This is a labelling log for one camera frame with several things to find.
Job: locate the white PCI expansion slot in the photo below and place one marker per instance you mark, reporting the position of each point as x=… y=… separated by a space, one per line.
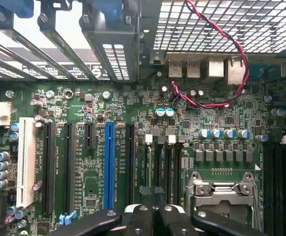
x=25 y=159

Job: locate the RAM slot with black latch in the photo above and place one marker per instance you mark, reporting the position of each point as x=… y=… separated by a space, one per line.
x=159 y=159
x=268 y=186
x=179 y=159

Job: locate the vented metal slot cover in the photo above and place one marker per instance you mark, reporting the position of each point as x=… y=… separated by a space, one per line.
x=113 y=49

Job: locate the silver USB port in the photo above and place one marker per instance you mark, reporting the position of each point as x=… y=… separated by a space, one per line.
x=175 y=68
x=193 y=68

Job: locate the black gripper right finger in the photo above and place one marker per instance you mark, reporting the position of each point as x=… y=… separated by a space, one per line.
x=172 y=221

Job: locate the green motherboard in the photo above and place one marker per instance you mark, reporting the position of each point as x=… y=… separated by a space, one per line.
x=88 y=172

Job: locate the grey metal PC case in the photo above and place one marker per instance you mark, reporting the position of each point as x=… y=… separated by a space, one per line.
x=206 y=24

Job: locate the silver ethernet port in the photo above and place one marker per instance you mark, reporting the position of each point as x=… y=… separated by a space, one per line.
x=235 y=71

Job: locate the plain metal slot cover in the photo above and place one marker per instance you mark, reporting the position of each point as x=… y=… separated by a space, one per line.
x=27 y=46

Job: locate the silver square rear port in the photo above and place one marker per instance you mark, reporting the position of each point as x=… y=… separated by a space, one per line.
x=215 y=69

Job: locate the CPU socket locking lever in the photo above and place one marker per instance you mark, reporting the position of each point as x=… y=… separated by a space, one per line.
x=258 y=206

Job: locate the silver CPU socket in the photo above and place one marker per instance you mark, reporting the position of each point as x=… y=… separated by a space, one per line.
x=221 y=196

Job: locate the blue expansion slot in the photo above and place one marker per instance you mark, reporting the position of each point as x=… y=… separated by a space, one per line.
x=109 y=167

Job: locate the short black expansion slot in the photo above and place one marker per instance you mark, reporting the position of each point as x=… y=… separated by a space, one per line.
x=89 y=136

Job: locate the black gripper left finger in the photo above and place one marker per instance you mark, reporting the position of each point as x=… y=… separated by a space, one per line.
x=108 y=217

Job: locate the long black expansion slot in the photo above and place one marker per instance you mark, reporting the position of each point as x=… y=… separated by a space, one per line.
x=48 y=167
x=130 y=164
x=69 y=167

